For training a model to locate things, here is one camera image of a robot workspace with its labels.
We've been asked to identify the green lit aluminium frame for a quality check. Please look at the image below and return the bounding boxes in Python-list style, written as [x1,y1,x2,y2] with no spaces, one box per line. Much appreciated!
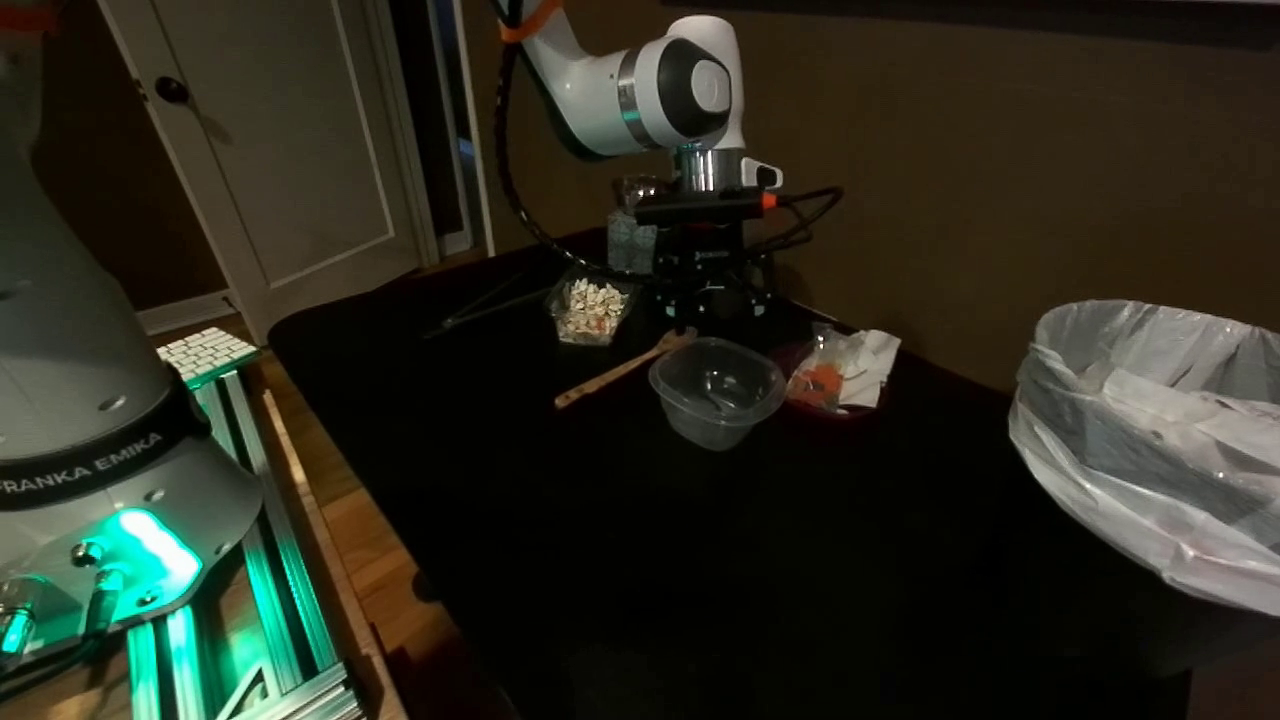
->
[128,329,380,720]

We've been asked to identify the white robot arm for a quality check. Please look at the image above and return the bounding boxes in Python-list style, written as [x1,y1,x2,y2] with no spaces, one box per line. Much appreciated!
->
[0,0,755,672]

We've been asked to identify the crumpled white and orange wrapper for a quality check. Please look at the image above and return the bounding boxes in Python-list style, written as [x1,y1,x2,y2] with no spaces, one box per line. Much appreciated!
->
[785,329,900,417]

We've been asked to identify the black table cloth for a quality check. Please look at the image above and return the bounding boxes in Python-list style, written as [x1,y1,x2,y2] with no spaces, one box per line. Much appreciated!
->
[273,247,1190,720]

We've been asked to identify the black tongs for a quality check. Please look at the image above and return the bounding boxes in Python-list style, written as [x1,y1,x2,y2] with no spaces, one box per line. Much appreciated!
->
[423,275,546,340]

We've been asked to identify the wooden spoon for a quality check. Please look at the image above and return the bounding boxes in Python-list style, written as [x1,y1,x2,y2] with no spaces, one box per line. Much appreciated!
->
[551,329,694,409]

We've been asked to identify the clear container with popcorn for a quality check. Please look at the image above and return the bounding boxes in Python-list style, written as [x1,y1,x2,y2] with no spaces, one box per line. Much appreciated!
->
[546,274,631,347]

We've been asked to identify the trash bin with white liner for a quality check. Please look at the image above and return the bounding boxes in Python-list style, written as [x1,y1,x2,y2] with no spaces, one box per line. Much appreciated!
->
[1007,302,1280,616]

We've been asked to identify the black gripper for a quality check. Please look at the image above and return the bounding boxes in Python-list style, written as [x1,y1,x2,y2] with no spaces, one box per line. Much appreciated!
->
[653,221,773,319]

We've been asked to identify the clear plastic bowl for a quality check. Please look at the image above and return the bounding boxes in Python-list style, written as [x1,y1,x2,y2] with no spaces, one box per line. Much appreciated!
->
[648,337,785,454]

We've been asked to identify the white door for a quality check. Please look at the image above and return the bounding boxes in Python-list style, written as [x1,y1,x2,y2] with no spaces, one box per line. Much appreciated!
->
[96,0,439,340]

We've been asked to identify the grey block with glass jar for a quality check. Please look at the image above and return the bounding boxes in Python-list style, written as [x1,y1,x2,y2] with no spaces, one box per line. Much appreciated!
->
[608,213,661,275]

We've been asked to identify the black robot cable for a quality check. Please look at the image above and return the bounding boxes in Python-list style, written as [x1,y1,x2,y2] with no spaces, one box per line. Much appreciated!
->
[493,0,616,275]

